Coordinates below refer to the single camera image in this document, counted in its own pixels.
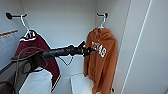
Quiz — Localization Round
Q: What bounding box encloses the orange hoodie white print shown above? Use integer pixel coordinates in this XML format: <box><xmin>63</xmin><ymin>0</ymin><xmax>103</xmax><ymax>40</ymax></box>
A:
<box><xmin>82</xmin><ymin>27</ymin><xmax>119</xmax><ymax>94</ymax></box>

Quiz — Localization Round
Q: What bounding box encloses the maroon and white jacket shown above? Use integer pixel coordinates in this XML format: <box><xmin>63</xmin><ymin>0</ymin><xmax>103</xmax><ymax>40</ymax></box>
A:
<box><xmin>12</xmin><ymin>31</ymin><xmax>62</xmax><ymax>94</ymax></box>

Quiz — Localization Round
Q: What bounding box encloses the white wardrobe body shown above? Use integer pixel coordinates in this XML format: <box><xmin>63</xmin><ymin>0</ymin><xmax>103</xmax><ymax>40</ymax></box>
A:
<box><xmin>0</xmin><ymin>0</ymin><xmax>135</xmax><ymax>94</ymax></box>

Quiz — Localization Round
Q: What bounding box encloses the white wardrobe shelf box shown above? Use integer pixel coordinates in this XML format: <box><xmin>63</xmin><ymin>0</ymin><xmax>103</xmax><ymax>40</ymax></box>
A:
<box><xmin>68</xmin><ymin>73</ymin><xmax>98</xmax><ymax>94</ymax></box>

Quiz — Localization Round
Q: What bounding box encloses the black wardrobe hook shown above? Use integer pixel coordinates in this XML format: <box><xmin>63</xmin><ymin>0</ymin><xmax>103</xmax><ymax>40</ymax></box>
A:
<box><xmin>96</xmin><ymin>12</ymin><xmax>110</xmax><ymax>19</ymax></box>
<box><xmin>5</xmin><ymin>12</ymin><xmax>21</xmax><ymax>21</ymax></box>

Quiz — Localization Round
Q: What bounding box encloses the white hanger of jacket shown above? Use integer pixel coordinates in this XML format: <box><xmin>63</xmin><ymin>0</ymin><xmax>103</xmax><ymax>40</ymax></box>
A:
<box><xmin>20</xmin><ymin>13</ymin><xmax>37</xmax><ymax>40</ymax></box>

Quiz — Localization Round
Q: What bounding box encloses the white notice orange header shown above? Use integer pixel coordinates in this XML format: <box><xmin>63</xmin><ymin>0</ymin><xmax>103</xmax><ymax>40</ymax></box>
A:
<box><xmin>0</xmin><ymin>29</ymin><xmax>20</xmax><ymax>52</ymax></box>

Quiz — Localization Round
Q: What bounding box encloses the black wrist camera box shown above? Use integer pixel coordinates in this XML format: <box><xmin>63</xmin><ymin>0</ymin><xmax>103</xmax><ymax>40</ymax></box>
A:
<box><xmin>77</xmin><ymin>40</ymin><xmax>87</xmax><ymax>49</ymax></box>

